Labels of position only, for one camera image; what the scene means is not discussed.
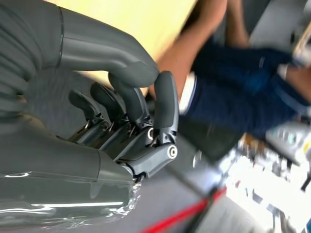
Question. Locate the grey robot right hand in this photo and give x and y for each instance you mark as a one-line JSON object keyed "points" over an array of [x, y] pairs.
{"points": [[48, 180]]}

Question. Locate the person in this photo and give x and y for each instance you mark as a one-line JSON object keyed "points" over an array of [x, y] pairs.
{"points": [[243, 90]]}

